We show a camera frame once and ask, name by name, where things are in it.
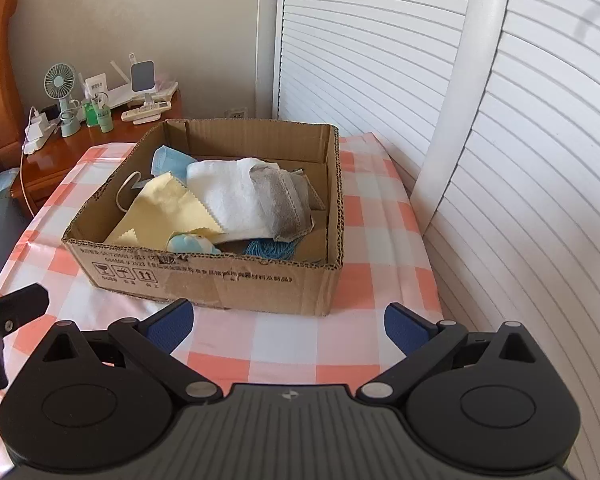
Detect white cloth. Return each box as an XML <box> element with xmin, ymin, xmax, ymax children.
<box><xmin>186</xmin><ymin>157</ymin><xmax>279</xmax><ymax>244</ymax></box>

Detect white remote control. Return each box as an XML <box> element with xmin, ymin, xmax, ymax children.
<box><xmin>121</xmin><ymin>101</ymin><xmax>172</xmax><ymax>126</ymax></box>

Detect green mini desk fan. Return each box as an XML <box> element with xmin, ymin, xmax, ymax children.
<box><xmin>43</xmin><ymin>63</ymin><xmax>81</xmax><ymax>138</ymax></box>

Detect green sanitizer bottle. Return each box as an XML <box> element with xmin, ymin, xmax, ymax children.
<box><xmin>82</xmin><ymin>98</ymin><xmax>98</xmax><ymax>127</ymax></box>

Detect wall power socket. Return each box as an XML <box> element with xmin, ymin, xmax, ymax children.
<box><xmin>226</xmin><ymin>107</ymin><xmax>248</xmax><ymax>119</ymax></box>

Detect grey sachet pouch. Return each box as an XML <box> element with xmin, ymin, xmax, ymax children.
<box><xmin>249</xmin><ymin>165</ymin><xmax>313</xmax><ymax>243</ymax></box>

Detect white power strip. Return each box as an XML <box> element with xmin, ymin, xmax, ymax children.
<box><xmin>22</xmin><ymin>107</ymin><xmax>59</xmax><ymax>156</ymax></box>

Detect white wifi router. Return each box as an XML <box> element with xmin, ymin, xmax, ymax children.
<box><xmin>81</xmin><ymin>61</ymin><xmax>178</xmax><ymax>110</ymax></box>

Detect wooden nightstand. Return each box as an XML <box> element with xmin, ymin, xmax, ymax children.
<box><xmin>10</xmin><ymin>108</ymin><xmax>157</xmax><ymax>218</ymax></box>

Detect phone stand with mirror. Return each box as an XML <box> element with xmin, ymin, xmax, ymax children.
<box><xmin>129</xmin><ymin>53</ymin><xmax>156</xmax><ymax>104</ymax></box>

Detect brown cardboard box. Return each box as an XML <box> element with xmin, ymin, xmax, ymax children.
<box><xmin>62</xmin><ymin>119</ymin><xmax>344</xmax><ymax>316</ymax></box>

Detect yellow lens cloth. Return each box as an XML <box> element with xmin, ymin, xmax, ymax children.
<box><xmin>105</xmin><ymin>172</ymin><xmax>224</xmax><ymax>250</ymax></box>

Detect blue face mask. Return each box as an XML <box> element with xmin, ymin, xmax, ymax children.
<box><xmin>150</xmin><ymin>145</ymin><xmax>196</xmax><ymax>185</ymax></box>

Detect white louvered closet door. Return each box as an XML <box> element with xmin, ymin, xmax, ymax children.
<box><xmin>273</xmin><ymin>0</ymin><xmax>600</xmax><ymax>479</ymax></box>

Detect pink checkered tablecloth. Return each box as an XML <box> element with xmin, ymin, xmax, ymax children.
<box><xmin>0</xmin><ymin>131</ymin><xmax>447</xmax><ymax>480</ymax></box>

